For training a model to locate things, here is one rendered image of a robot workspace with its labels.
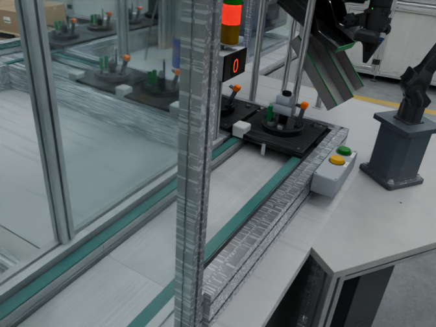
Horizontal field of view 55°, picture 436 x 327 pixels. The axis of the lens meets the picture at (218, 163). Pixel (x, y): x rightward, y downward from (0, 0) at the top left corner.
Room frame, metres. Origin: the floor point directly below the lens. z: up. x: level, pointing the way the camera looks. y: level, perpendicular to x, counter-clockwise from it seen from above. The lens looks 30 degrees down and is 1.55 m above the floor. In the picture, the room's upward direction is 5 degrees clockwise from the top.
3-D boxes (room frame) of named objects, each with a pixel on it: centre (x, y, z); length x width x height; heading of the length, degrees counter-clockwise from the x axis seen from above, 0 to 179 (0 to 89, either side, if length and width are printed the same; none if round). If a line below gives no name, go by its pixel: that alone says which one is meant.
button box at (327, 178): (1.07, -0.35, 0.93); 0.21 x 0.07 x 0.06; 151
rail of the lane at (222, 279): (0.93, -0.20, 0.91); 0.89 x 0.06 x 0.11; 151
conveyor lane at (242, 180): (1.00, -0.03, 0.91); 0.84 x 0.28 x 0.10; 151
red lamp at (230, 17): (1.14, 0.00, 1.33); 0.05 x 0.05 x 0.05
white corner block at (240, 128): (1.21, -0.07, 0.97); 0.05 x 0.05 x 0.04; 61
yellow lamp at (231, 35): (1.14, 0.00, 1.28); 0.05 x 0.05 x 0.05
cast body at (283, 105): (1.25, -0.19, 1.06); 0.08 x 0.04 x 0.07; 61
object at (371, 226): (1.23, -0.54, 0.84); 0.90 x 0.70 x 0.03; 116
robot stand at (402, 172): (1.18, -0.57, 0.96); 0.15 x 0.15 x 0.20; 26
